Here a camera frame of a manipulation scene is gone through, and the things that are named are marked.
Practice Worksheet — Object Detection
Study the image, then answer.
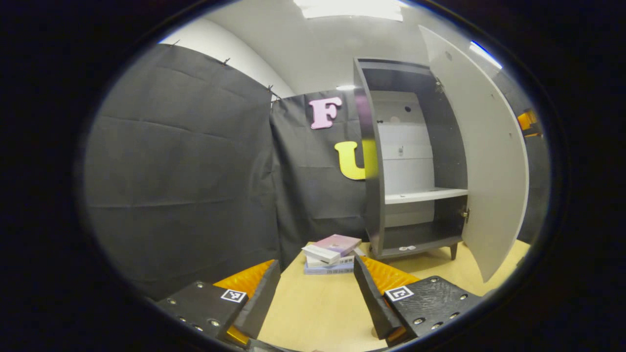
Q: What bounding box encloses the blue book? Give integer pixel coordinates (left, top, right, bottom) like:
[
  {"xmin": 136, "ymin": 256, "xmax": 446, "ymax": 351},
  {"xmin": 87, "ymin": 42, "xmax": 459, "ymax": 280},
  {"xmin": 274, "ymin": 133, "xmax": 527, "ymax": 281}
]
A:
[{"xmin": 303, "ymin": 264, "xmax": 356, "ymax": 276}]

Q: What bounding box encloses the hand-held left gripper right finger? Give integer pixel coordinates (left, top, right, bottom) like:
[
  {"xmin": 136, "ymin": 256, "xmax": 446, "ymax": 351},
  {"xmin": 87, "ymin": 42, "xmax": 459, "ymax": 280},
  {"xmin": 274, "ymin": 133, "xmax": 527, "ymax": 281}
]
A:
[{"xmin": 353, "ymin": 254, "xmax": 485, "ymax": 348}]

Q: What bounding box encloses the grey cabinet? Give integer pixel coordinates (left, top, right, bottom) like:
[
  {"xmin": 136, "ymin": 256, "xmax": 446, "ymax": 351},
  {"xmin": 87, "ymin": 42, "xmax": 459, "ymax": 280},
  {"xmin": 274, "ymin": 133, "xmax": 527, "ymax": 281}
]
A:
[{"xmin": 353, "ymin": 57, "xmax": 471, "ymax": 261}]

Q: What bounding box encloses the large ceiling light panel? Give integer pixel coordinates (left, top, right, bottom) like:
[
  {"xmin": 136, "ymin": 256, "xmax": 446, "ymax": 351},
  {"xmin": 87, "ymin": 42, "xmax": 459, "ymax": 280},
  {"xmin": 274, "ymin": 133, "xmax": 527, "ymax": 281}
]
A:
[{"xmin": 293, "ymin": 0, "xmax": 405, "ymax": 22}]

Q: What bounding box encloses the pink book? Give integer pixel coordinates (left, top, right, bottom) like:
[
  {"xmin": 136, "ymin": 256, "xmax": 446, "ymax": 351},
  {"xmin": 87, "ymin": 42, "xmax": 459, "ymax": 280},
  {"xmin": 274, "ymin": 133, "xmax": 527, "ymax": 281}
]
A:
[{"xmin": 313, "ymin": 234, "xmax": 363, "ymax": 258}]

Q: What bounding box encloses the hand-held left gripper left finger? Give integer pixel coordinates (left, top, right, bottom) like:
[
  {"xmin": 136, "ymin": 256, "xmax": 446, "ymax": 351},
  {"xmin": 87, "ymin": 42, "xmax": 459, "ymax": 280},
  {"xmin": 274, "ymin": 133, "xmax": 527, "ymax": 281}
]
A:
[{"xmin": 156, "ymin": 259, "xmax": 282, "ymax": 349}]

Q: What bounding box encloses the white book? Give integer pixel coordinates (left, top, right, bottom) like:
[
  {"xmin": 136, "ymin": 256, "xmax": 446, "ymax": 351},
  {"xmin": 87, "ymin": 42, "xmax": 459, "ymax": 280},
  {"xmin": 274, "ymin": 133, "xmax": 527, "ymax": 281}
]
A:
[{"xmin": 301, "ymin": 244, "xmax": 342, "ymax": 265}]

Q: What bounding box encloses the grey book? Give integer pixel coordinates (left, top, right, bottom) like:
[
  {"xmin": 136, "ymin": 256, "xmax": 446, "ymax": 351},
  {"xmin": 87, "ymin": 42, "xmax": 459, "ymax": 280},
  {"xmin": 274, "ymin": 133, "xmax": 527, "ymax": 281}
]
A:
[{"xmin": 305, "ymin": 255, "xmax": 356, "ymax": 269}]

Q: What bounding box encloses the white cabinet door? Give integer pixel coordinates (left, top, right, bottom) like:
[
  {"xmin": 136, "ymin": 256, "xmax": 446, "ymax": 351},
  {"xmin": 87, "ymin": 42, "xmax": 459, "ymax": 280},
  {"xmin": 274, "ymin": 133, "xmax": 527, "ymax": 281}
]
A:
[{"xmin": 419, "ymin": 24, "xmax": 530, "ymax": 284}]

